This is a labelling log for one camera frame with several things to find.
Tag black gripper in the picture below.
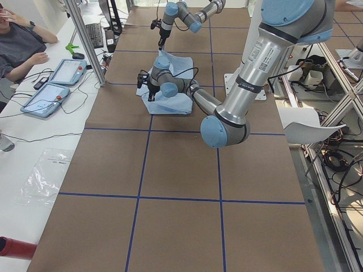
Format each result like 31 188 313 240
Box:
147 83 159 102
158 28 170 50

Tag light blue striped shirt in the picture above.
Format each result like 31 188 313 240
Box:
136 50 194 114

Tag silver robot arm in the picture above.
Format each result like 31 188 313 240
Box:
150 0 226 50
138 1 335 148

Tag black keyboard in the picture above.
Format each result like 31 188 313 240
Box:
85 23 104 49

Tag upper teach pendant tablet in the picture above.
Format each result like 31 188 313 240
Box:
48 59 87 86

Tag teach pendant tablet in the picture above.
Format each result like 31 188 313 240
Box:
20 83 70 118
48 59 87 86

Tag lower teach pendant tablet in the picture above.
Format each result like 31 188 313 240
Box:
20 83 70 118

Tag seated person grey shirt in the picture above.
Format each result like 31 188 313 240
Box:
1 6 58 83

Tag clear plastic bag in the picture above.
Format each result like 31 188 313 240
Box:
15 148 74 207

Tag red fire extinguisher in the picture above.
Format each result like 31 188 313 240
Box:
1 236 37 260

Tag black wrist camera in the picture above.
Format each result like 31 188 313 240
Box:
150 19 162 29
137 72 149 89

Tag aluminium frame post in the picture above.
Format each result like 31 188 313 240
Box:
64 0 106 87

